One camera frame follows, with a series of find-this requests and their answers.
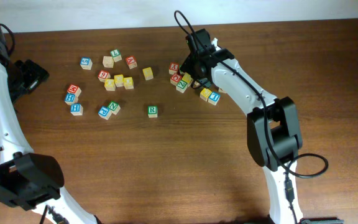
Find green R letter block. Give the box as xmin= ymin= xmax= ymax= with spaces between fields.
xmin=147 ymin=106 xmax=158 ymax=118

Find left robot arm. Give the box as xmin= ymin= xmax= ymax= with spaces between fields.
xmin=0 ymin=23 xmax=100 ymax=223

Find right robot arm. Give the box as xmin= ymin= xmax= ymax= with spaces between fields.
xmin=180 ymin=29 xmax=343 ymax=223

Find red Y letter block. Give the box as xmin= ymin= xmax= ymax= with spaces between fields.
xmin=168 ymin=62 xmax=180 ymax=75

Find red Q letter block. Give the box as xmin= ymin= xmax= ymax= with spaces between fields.
xmin=170 ymin=73 xmax=182 ymax=86

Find yellow block far right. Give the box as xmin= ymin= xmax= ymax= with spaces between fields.
xmin=218 ymin=88 xmax=226 ymax=94

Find green Z letter block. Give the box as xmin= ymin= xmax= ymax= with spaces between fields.
xmin=176 ymin=80 xmax=188 ymax=93

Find yellow block beside Z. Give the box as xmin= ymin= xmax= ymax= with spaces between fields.
xmin=200 ymin=88 xmax=212 ymax=101

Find blue 1 number block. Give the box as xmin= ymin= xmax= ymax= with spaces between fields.
xmin=208 ymin=92 xmax=221 ymax=105

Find red M letter block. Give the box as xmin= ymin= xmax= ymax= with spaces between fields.
xmin=67 ymin=84 xmax=81 ymax=97

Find blue H block upper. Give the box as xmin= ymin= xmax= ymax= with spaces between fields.
xmin=64 ymin=93 xmax=78 ymax=105

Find blue h block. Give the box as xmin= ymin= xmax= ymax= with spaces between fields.
xmin=64 ymin=93 xmax=78 ymax=105
xmin=70 ymin=103 xmax=83 ymax=116

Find yellow lone block centre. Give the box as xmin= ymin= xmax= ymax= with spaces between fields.
xmin=142 ymin=67 xmax=154 ymax=80

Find blue H block lower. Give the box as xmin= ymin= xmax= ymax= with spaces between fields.
xmin=70 ymin=103 xmax=83 ymax=116

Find blue S letter block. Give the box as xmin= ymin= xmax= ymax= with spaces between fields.
xmin=80 ymin=57 xmax=93 ymax=70

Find red A letter block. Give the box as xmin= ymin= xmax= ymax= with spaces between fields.
xmin=126 ymin=55 xmax=137 ymax=69

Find red 6 number block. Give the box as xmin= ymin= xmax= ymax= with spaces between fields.
xmin=98 ymin=70 xmax=111 ymax=82

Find yellow block left cluster right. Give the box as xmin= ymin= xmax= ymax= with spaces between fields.
xmin=123 ymin=77 xmax=134 ymax=90

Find yellow block cluster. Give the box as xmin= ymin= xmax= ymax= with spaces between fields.
xmin=104 ymin=79 xmax=116 ymax=91
xmin=114 ymin=74 xmax=124 ymax=87
xmin=123 ymin=77 xmax=134 ymax=90

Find plain wooden block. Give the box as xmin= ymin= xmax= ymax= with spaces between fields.
xmin=103 ymin=56 xmax=114 ymax=68

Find yellow block left cluster front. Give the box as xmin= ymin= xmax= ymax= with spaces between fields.
xmin=104 ymin=79 xmax=116 ymax=91

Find blue P letter block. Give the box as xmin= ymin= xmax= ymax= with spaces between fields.
xmin=98 ymin=106 xmax=112 ymax=120

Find yellow block left cluster middle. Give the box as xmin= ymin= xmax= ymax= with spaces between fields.
xmin=114 ymin=74 xmax=124 ymax=87

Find green L letter block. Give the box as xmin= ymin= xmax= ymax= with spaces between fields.
xmin=110 ymin=49 xmax=122 ymax=62

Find green N letter block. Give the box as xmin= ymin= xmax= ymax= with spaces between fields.
xmin=108 ymin=101 xmax=121 ymax=115

